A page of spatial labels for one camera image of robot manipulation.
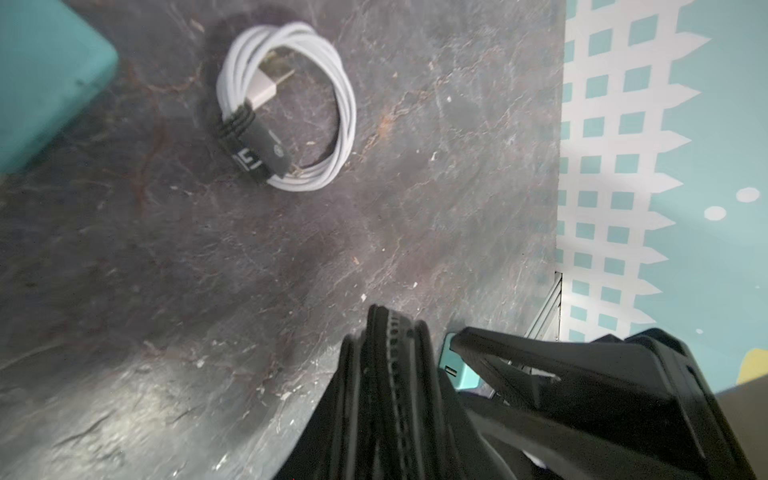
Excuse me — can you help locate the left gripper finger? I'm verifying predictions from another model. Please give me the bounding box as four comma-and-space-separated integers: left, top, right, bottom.
451, 327, 754, 479

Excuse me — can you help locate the white cable coil with strap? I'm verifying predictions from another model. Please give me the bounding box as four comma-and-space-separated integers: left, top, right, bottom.
215, 21, 358, 193

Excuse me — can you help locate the teal charger cube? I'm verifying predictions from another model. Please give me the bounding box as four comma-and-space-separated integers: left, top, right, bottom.
1, 0, 118, 175
438, 332, 482, 390

